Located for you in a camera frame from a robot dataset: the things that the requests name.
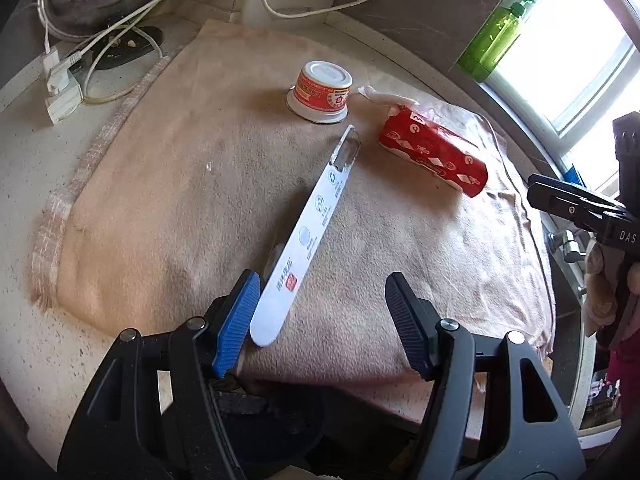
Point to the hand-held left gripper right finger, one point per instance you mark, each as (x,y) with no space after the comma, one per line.
(405,320)

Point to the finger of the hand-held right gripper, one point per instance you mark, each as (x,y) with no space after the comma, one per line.
(570,200)

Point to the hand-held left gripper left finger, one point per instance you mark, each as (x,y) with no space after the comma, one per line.
(240,320)

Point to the red tissue pack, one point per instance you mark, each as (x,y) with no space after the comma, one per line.
(430,150)

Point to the red yogurt cup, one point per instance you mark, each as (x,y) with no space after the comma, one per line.
(320,92)

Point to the person's right hand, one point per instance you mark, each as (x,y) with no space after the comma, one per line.
(597,285)

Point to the blue plastic basket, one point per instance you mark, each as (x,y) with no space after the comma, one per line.
(575,175)

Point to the steel faucet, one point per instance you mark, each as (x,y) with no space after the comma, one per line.
(570,250)

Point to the steel sink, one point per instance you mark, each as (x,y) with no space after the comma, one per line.
(570,350)

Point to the beige towel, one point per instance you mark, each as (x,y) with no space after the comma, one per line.
(175,200)

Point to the pink clothing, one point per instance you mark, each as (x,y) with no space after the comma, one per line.
(625,375)

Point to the green soap pump bottle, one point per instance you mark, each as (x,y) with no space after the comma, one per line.
(492,40)

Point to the white power strip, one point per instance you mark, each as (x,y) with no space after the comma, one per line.
(62,95)

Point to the white window frame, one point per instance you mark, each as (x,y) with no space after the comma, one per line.
(560,130)

